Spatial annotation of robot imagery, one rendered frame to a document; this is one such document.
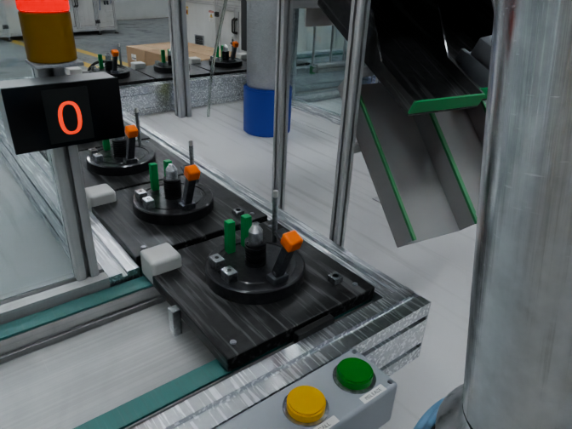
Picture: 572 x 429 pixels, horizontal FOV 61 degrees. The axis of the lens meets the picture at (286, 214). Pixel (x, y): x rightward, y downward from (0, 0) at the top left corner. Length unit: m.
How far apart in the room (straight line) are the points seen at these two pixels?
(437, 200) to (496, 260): 0.57
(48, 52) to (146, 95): 1.25
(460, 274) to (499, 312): 0.70
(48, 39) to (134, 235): 0.35
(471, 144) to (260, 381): 0.60
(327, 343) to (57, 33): 0.46
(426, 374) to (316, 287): 0.20
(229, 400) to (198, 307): 0.14
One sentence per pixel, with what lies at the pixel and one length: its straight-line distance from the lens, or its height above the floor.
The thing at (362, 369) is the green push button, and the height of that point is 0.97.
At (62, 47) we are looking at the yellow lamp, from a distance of 0.59.
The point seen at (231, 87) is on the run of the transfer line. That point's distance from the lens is 1.98.
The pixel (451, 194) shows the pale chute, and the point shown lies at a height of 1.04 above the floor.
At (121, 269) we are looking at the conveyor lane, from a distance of 0.76.
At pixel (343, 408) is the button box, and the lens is 0.54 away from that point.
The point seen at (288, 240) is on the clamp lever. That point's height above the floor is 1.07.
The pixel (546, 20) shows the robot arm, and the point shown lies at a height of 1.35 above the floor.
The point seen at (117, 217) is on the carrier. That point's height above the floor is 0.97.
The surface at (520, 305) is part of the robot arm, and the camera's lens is 0.26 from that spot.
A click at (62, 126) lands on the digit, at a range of 0.60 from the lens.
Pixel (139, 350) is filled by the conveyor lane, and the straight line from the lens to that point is 0.67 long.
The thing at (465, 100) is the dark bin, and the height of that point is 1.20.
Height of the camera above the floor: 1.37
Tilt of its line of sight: 28 degrees down
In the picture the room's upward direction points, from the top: 3 degrees clockwise
